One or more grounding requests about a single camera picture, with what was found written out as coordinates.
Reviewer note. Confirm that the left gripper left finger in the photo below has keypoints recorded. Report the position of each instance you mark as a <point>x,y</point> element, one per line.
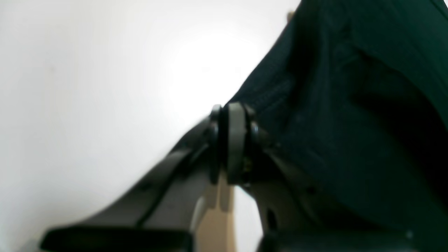
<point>161,211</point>

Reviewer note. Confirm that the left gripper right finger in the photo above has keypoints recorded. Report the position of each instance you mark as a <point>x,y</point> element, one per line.
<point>273,182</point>

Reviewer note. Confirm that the black T-shirt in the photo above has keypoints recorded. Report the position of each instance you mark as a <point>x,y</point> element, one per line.
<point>355,91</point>

